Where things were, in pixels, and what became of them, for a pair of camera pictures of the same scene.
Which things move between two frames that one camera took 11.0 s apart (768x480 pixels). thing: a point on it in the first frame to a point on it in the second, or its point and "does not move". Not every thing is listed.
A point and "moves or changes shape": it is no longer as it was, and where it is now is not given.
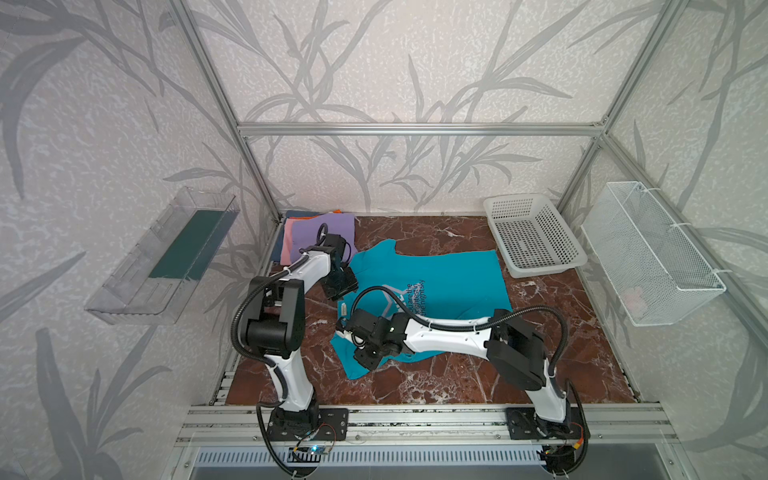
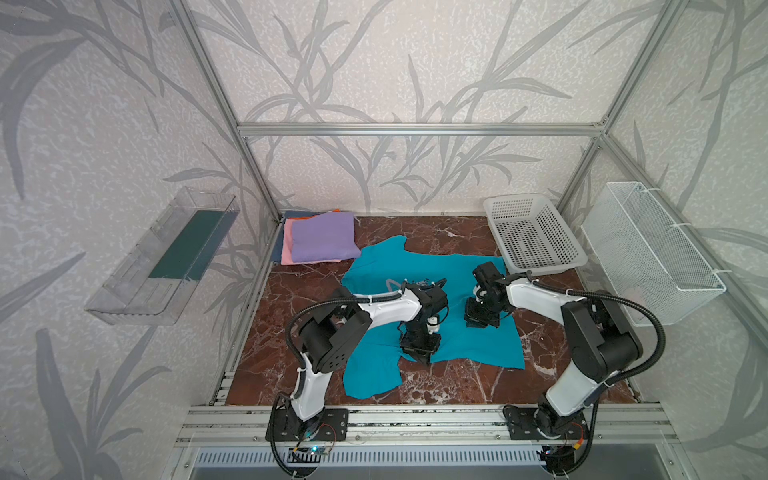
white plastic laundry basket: [533, 236] does not move
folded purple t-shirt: [304, 232] does not move
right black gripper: [355, 339] to [480, 313]
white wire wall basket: [656, 268] does not move
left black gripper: [341, 282] to [420, 343]
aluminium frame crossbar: [426, 130] does not move
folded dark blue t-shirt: [290, 214] does not move
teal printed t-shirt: [457, 286] moves or changes shape
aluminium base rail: [427, 425] does not move
